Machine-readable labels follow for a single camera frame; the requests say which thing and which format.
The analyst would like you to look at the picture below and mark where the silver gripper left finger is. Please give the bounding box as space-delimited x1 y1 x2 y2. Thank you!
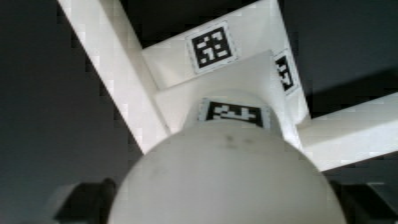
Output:
43 178 118 224

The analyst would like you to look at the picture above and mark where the white lamp bulb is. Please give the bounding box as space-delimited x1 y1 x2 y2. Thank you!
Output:
109 87 347 224

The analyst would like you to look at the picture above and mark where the white lamp base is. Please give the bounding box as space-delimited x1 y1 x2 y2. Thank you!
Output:
144 0 310 146

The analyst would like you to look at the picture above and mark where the white U-shaped fence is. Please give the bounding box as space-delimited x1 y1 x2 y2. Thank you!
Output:
57 0 398 170

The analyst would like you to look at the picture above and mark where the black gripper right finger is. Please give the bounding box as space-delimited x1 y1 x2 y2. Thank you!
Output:
331 181 398 224

